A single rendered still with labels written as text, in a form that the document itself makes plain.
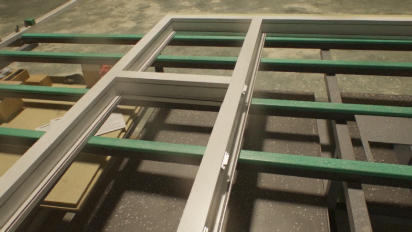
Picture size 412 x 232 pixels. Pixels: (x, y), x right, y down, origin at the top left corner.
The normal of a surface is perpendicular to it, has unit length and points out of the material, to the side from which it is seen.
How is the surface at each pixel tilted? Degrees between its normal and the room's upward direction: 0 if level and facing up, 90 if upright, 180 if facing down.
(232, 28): 90
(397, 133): 0
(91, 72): 90
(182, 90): 90
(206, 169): 0
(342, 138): 0
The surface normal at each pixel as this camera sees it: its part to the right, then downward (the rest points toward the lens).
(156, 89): -0.24, 0.59
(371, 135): -0.07, -0.80
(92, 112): 0.97, 0.08
